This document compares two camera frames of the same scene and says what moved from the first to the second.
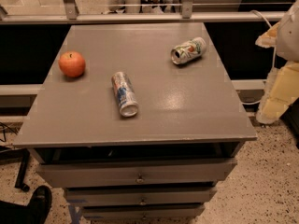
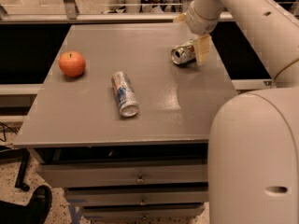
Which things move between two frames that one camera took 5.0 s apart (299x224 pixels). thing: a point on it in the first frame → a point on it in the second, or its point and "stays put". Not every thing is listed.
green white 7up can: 188,50 stays put
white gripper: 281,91 → 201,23
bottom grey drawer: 143,212 stays put
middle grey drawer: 140,196 stays put
